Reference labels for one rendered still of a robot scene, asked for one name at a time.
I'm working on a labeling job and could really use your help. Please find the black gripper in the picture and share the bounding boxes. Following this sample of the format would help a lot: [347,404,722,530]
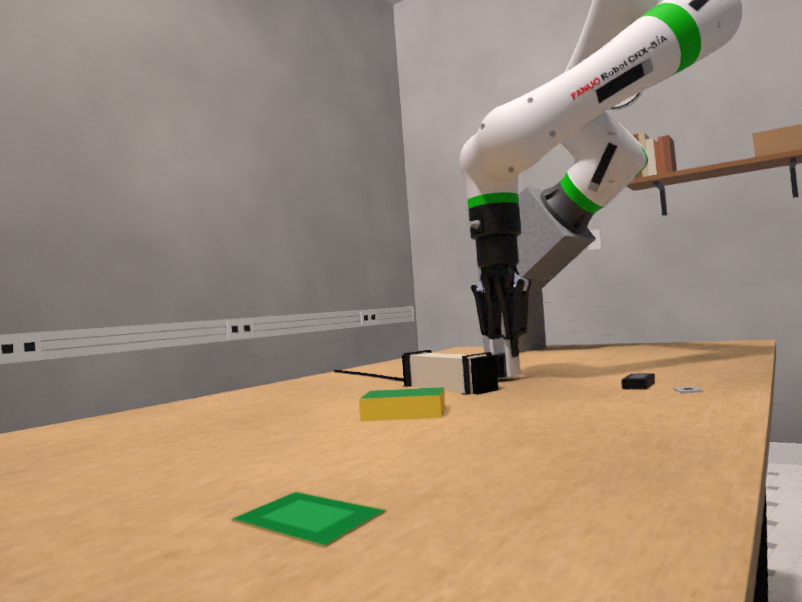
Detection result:
[471,236,532,377]

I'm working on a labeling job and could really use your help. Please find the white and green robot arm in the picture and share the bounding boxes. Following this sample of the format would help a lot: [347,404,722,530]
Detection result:
[460,0,742,240]

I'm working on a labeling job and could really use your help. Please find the flat green square pad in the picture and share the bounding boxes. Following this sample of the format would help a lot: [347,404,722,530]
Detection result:
[231,491,386,548]

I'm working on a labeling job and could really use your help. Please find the yellow block with green top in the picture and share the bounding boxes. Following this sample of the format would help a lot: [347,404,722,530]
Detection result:
[359,387,446,421]

